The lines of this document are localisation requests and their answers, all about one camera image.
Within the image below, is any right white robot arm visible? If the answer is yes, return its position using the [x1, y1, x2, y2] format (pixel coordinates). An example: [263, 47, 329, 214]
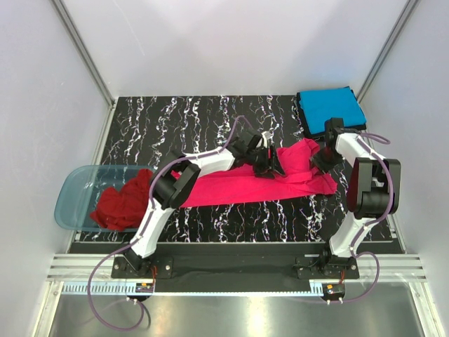
[310, 118, 401, 279]

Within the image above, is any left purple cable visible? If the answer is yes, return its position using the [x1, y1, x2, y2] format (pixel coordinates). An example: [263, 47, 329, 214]
[86, 115, 262, 331]

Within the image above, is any dark red t shirt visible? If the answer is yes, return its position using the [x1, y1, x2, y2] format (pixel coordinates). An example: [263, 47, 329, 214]
[90, 168, 153, 232]

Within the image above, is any folded blue t shirt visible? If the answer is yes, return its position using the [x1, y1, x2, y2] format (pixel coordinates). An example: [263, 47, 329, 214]
[296, 86, 366, 136]

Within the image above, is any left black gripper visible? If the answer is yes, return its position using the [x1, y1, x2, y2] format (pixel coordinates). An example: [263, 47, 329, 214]
[246, 145, 285, 180]

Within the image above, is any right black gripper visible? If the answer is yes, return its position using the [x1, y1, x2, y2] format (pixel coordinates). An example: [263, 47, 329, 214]
[309, 148, 345, 178]

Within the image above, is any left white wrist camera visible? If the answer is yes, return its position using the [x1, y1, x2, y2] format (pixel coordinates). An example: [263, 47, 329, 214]
[257, 131, 273, 148]

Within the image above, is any pink t shirt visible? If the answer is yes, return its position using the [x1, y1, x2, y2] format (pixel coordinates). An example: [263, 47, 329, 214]
[182, 138, 337, 208]

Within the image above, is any purple cable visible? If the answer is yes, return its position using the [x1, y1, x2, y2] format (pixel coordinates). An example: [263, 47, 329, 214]
[345, 131, 397, 303]
[86, 115, 262, 331]

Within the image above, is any blue translucent plastic bin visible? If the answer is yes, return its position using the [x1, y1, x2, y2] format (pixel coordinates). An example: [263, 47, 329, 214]
[54, 165, 149, 232]

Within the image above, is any right aluminium frame post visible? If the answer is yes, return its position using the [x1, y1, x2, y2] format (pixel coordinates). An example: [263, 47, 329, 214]
[356, 0, 420, 103]

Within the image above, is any aluminium frame post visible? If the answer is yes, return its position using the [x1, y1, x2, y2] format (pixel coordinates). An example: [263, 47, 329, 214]
[356, 0, 420, 103]
[50, 0, 115, 108]

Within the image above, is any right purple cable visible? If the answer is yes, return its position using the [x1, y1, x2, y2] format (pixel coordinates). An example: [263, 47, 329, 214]
[345, 131, 397, 303]

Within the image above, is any black marbled table mat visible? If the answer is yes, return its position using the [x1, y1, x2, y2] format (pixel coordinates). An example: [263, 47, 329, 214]
[99, 95, 351, 244]

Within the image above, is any left aluminium frame post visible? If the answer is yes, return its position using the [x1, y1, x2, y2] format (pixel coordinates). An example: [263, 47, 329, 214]
[50, 0, 115, 108]

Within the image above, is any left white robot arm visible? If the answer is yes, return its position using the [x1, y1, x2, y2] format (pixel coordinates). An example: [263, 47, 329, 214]
[123, 131, 286, 278]

